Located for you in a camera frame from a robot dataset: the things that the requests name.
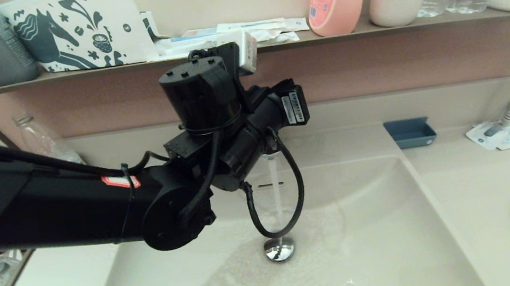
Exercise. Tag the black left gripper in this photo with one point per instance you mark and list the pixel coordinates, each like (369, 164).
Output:
(275, 105)

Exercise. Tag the chrome single-lever faucet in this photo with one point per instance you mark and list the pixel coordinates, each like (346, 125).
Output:
(271, 155)

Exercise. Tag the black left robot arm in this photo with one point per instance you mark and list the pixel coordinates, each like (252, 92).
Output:
(53, 207)

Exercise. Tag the beige ceramic sink basin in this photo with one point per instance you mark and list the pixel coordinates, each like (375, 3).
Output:
(379, 243)

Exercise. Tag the white toothbrush packet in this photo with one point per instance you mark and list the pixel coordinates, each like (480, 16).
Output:
(266, 25)

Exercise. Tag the white flat sachet packet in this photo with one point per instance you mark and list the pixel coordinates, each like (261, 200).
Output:
(178, 46)

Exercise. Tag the blue plastic soap tray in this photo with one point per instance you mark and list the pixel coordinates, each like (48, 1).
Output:
(410, 135)

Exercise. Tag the chrome drain stopper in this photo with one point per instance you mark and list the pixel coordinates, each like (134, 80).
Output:
(279, 251)

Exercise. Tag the white paper leaflets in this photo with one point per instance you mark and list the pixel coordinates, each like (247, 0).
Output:
(478, 136)

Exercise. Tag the uncapped clear plastic bottle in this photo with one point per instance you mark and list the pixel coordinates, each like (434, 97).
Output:
(41, 139)

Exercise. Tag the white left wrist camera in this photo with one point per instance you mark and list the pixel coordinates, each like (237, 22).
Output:
(249, 51)

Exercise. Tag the brown wall shelf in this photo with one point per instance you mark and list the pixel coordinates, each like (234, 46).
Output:
(366, 32)

